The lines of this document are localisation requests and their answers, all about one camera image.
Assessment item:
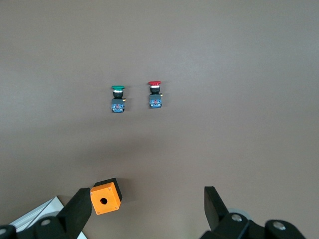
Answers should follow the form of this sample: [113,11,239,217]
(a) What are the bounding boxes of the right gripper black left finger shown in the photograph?
[0,188,92,239]

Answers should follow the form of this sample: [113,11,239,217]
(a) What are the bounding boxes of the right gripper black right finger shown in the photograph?
[199,186,312,239]

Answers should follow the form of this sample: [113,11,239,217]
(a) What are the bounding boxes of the white drawer cabinet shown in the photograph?
[9,195,66,234]

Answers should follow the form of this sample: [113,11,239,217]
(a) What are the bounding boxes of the orange button box with hole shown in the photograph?
[90,177,123,215]

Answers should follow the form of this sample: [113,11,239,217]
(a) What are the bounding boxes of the green push button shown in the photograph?
[110,85,126,114]

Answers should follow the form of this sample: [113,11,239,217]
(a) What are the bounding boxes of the red push button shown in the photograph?
[148,80,164,110]

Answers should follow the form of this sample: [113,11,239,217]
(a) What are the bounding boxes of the brown table mat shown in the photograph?
[0,0,319,239]

